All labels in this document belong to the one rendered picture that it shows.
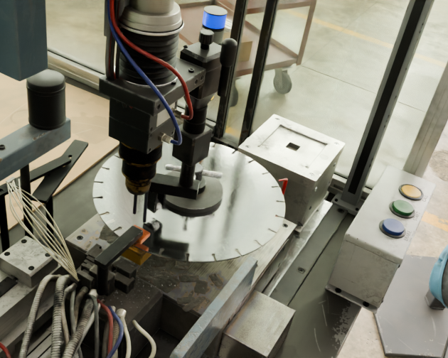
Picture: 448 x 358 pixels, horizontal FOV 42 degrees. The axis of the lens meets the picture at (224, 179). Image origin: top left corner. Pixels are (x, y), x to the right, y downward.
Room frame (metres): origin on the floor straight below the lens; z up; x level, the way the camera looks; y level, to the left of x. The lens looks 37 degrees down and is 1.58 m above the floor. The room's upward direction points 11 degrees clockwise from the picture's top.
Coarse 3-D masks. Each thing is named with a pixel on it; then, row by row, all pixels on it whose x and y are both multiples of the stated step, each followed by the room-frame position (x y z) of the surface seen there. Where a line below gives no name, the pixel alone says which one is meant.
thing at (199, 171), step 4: (168, 164) 0.78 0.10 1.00; (196, 164) 0.79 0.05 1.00; (200, 164) 0.79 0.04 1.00; (168, 168) 0.78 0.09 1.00; (172, 168) 0.78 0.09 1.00; (176, 168) 0.78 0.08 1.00; (180, 168) 0.78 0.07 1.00; (196, 168) 0.78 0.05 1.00; (200, 168) 0.78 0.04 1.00; (196, 172) 0.77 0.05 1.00; (200, 172) 0.77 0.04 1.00; (204, 172) 0.78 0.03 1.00; (208, 172) 0.78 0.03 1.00; (212, 172) 0.78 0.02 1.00; (216, 172) 0.78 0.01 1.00; (196, 176) 0.77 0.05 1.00; (200, 176) 0.77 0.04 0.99; (208, 176) 0.78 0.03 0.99; (212, 176) 0.78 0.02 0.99; (216, 176) 0.78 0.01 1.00; (220, 176) 0.78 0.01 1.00; (200, 180) 0.78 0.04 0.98
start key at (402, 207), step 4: (396, 200) 0.93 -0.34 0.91; (400, 200) 0.93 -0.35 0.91; (404, 200) 0.93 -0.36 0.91; (396, 204) 0.92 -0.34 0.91; (400, 204) 0.92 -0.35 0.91; (404, 204) 0.92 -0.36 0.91; (408, 204) 0.92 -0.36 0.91; (396, 208) 0.90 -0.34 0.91; (400, 208) 0.90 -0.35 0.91; (404, 208) 0.91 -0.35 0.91; (408, 208) 0.91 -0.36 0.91; (412, 208) 0.91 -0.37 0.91; (400, 212) 0.90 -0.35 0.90; (404, 212) 0.89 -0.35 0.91; (408, 212) 0.90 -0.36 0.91
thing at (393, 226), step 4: (384, 220) 0.86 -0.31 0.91; (388, 220) 0.86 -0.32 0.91; (392, 220) 0.86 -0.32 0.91; (396, 220) 0.86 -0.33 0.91; (384, 224) 0.85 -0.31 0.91; (388, 224) 0.85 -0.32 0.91; (392, 224) 0.85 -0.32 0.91; (396, 224) 0.85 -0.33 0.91; (400, 224) 0.85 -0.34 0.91; (384, 228) 0.84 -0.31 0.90; (388, 228) 0.84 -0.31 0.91; (392, 228) 0.84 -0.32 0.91; (396, 228) 0.84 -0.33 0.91; (400, 228) 0.84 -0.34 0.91; (404, 228) 0.85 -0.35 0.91; (388, 232) 0.83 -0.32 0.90; (392, 232) 0.83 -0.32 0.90; (396, 232) 0.83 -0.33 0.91; (400, 232) 0.83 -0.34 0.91
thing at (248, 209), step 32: (160, 160) 0.86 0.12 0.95; (224, 160) 0.89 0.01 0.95; (96, 192) 0.73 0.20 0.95; (128, 192) 0.75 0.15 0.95; (224, 192) 0.80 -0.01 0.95; (256, 192) 0.81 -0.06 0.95; (128, 224) 0.67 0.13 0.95; (160, 224) 0.69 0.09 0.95; (192, 224) 0.70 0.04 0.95; (224, 224) 0.71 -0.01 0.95; (256, 224) 0.73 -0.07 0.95; (160, 256) 0.62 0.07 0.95; (192, 256) 0.63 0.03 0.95; (224, 256) 0.64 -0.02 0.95
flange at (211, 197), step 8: (200, 184) 0.78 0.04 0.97; (208, 184) 0.80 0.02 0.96; (216, 184) 0.80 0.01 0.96; (200, 192) 0.77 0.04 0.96; (208, 192) 0.78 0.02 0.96; (216, 192) 0.78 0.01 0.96; (168, 200) 0.74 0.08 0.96; (176, 200) 0.74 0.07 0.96; (184, 200) 0.74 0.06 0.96; (192, 200) 0.75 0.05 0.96; (200, 200) 0.75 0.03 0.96; (208, 200) 0.76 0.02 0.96; (216, 200) 0.76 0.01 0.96; (176, 208) 0.73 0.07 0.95; (184, 208) 0.73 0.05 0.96; (192, 208) 0.73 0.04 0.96; (200, 208) 0.73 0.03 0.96; (208, 208) 0.74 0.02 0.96
